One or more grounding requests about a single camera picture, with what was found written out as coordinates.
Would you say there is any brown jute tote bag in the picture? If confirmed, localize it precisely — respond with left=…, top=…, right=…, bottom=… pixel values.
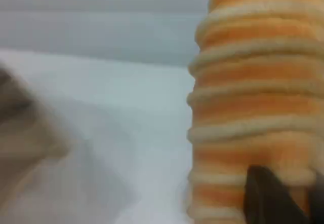
left=0, top=63, right=69, bottom=184

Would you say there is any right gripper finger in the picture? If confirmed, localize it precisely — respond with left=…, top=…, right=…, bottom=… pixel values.
left=242, top=165, right=311, bottom=224
left=308, top=180, right=324, bottom=224

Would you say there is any long striped bread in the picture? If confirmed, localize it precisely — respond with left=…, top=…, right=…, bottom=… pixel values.
left=186, top=0, right=324, bottom=224

